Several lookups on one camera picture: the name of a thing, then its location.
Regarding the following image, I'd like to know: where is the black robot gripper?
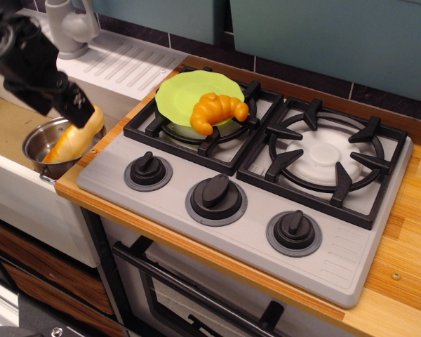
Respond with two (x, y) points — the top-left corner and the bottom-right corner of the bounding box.
(0, 20), (95, 128)

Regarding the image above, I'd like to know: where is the yellow plastic toy bread loaf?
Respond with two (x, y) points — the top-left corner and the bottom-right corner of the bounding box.
(43, 105), (105, 164)

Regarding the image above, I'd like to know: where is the orange plastic toy croissant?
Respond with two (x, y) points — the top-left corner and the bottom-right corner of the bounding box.
(189, 93), (249, 136)

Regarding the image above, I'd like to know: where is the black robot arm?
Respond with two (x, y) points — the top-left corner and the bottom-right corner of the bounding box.
(0, 11), (95, 128)

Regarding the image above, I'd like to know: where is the small stainless steel pot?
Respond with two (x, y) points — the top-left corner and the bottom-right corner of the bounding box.
(22, 117), (107, 183)

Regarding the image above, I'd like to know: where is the light green plastic plate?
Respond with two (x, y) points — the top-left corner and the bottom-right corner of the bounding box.
(155, 70), (245, 127)

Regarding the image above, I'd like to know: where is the grey toy faucet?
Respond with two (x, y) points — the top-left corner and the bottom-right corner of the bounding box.
(45, 0), (100, 60)

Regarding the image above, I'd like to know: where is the black left stove knob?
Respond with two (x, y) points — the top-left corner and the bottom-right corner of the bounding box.
(123, 151), (173, 192)

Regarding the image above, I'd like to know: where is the black stove knob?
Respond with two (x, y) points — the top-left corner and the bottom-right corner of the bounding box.
(266, 210), (323, 258)
(185, 173), (248, 227)
(123, 151), (173, 192)

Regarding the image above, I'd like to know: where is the black left burner grate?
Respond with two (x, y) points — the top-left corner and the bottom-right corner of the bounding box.
(123, 66), (284, 176)

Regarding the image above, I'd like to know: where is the black burner grate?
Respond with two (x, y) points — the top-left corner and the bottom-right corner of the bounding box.
(123, 66), (284, 176)
(237, 98), (413, 230)

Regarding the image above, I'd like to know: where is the black middle stove knob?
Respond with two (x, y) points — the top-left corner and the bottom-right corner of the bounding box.
(185, 173), (248, 227)

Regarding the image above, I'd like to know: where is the wooden drawer front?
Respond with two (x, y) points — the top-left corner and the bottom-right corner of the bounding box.
(0, 220), (125, 336)

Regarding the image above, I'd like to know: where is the grey toy stove top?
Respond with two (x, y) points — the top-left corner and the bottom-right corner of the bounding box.
(77, 67), (413, 308)

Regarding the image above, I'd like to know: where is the black right stove knob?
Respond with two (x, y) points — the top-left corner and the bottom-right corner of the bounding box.
(266, 210), (323, 258)

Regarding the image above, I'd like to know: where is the black right burner grate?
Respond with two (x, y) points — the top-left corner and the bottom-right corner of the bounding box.
(237, 98), (413, 230)

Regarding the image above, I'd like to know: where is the toy oven door with handle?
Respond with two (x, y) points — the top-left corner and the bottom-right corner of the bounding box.
(112, 237), (343, 336)

